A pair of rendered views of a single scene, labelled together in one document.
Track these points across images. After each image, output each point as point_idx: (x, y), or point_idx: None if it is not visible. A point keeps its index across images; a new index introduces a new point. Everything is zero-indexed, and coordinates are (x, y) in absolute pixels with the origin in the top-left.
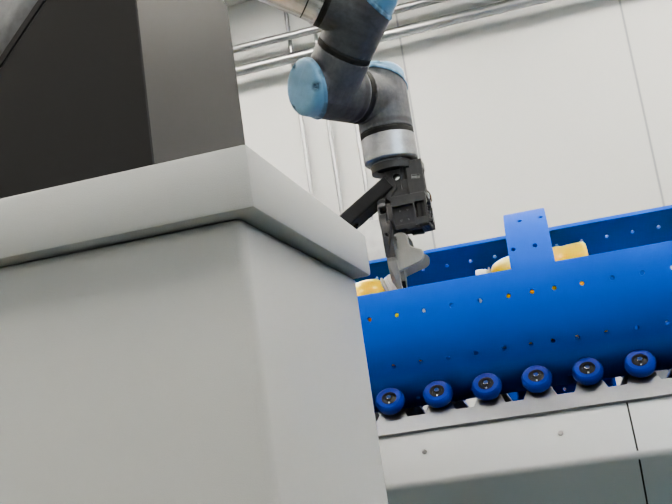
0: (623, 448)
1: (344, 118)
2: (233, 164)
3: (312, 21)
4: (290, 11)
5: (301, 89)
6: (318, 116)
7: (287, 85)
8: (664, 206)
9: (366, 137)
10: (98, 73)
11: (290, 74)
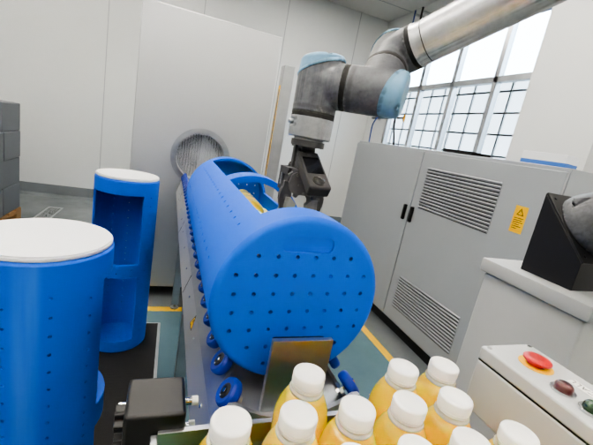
0: None
1: (359, 114)
2: None
3: (422, 64)
4: (439, 56)
5: (403, 99)
6: (383, 117)
7: (405, 84)
8: (217, 166)
9: (332, 122)
10: None
11: (408, 79)
